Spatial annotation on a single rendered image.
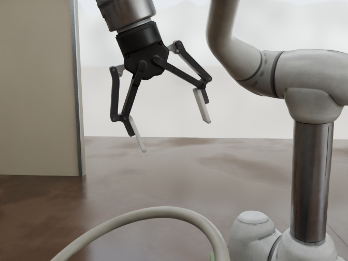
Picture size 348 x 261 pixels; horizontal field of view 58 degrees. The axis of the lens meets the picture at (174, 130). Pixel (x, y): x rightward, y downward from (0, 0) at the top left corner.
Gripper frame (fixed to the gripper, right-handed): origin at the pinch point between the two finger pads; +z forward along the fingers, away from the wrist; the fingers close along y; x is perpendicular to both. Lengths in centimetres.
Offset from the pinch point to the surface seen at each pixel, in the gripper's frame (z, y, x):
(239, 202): 232, -90, -286
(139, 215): 25.5, 14.4, -19.7
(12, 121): 52, 172, -501
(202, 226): 25.1, 1.3, -3.2
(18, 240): 132, 151, -255
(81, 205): 161, 98, -330
